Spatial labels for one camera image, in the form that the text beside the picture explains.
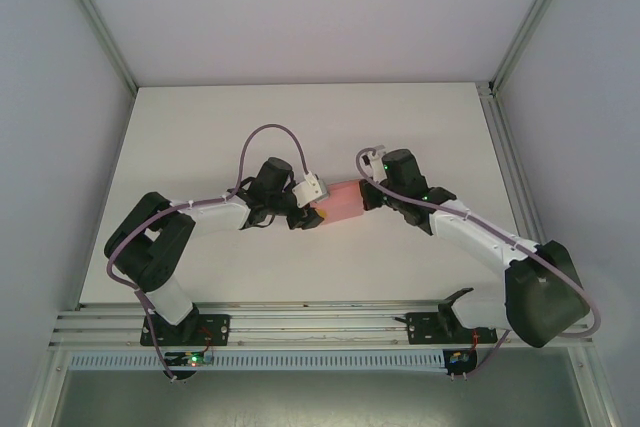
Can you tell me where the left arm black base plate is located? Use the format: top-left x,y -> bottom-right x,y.
139,313 -> 233,348

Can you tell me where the circuit board with green light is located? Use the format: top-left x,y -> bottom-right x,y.
162,350 -> 216,383

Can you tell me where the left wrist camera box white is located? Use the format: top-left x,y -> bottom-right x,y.
291,171 -> 329,209

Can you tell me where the small circuit board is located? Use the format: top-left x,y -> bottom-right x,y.
446,348 -> 480,379

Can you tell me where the aluminium frame post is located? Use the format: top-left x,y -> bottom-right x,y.
48,0 -> 139,93
488,0 -> 584,96

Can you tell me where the aluminium side rail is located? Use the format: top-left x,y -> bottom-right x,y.
475,80 -> 551,248

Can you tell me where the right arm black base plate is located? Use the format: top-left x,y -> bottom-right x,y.
401,311 -> 499,347

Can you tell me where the white slotted cable duct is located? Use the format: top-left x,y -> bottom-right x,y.
67,350 -> 447,371

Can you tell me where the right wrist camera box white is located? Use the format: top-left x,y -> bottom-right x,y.
360,143 -> 387,169

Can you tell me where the aluminium mounting rail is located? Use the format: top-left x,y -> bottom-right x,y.
48,299 -> 597,349

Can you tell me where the pink paper box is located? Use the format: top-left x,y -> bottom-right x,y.
312,179 -> 366,223

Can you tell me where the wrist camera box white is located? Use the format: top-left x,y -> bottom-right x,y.
360,143 -> 387,169
291,171 -> 329,209

